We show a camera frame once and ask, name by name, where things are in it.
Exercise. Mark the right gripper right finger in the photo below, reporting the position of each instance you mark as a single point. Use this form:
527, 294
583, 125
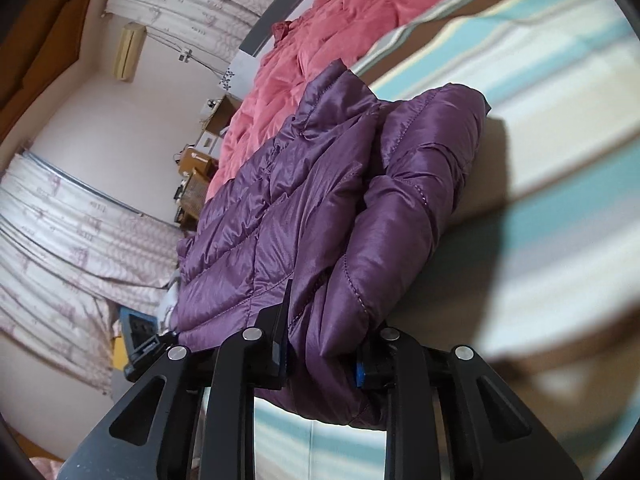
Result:
450, 415

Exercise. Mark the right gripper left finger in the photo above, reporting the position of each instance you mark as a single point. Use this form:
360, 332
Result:
150, 432

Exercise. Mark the purple down jacket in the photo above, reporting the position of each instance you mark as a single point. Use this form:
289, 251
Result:
337, 214

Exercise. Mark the patterned curtain at side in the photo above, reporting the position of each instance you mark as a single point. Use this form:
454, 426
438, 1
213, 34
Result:
70, 258

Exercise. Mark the striped bed sheet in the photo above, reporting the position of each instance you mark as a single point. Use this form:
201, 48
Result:
539, 270

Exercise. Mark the wooden wicker chair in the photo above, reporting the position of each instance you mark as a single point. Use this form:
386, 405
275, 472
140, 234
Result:
196, 170

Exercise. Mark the white bedside cabinet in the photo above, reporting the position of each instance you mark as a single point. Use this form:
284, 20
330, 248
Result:
209, 144

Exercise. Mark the wooden desk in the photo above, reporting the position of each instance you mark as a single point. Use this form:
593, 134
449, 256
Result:
216, 113

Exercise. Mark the red pink quilt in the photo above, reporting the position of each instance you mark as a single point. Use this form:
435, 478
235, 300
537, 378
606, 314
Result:
329, 30

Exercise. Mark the white grey headboard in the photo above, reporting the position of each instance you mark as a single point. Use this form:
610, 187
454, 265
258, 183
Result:
239, 76

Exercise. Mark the beige wall air conditioner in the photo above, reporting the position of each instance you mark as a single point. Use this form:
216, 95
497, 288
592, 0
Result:
128, 52

